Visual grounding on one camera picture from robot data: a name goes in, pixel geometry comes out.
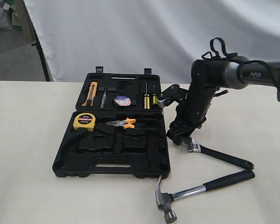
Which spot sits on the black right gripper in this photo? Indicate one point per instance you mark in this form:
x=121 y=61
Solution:
x=191 y=113

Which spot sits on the steel claw hammer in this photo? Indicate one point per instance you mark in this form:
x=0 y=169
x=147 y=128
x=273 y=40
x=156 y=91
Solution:
x=164 y=200

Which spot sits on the PVC insulating tape roll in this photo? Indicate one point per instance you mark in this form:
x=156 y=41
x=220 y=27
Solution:
x=122 y=101

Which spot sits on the adjustable wrench black handle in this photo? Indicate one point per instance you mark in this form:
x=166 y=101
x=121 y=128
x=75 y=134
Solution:
x=194 y=147

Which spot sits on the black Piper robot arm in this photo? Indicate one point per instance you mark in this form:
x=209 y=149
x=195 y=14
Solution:
x=210 y=74

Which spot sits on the black plastic tool case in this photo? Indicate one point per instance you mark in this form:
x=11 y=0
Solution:
x=141 y=151

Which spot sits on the yellow black screwdriver small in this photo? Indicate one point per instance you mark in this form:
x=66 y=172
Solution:
x=154 y=95

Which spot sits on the clear tester screwdriver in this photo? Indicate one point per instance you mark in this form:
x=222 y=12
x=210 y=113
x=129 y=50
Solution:
x=104 y=97

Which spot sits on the yellow tape measure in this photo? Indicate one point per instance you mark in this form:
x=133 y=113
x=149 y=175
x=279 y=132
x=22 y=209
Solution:
x=85 y=120

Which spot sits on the yellow utility knife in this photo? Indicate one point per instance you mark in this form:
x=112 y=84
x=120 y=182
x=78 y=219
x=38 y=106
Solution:
x=91 y=94

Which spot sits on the white backdrop cloth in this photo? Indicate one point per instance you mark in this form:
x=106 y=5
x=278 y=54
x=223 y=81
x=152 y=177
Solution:
x=126 y=36

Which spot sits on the black backdrop stand pole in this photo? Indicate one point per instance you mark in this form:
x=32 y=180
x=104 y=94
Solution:
x=36 y=43

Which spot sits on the brown wooden cabinet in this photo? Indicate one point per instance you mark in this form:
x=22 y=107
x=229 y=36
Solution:
x=25 y=21

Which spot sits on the green white bag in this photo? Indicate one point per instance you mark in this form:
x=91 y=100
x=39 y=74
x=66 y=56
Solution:
x=16 y=24

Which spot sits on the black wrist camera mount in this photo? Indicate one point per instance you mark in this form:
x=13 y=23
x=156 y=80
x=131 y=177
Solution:
x=173 y=93

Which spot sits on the orange handled pliers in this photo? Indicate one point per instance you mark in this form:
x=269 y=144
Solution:
x=127 y=123

